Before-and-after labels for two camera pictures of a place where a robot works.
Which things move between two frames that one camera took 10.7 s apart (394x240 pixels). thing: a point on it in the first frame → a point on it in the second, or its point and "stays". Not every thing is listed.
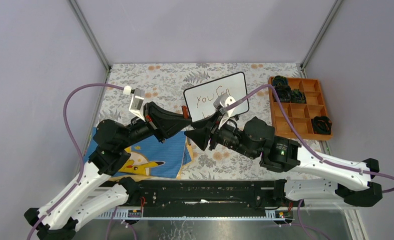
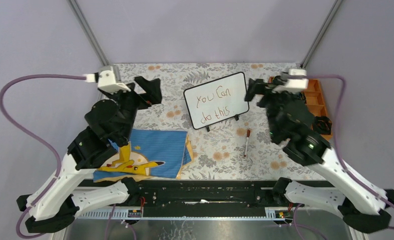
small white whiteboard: x=200 y=99 stays
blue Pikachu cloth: x=150 y=157 stays
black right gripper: x=201 y=136 → x=256 y=87
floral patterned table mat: x=235 y=146 stays
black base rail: x=153 y=199 stays
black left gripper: x=163 y=123 → x=153 y=93
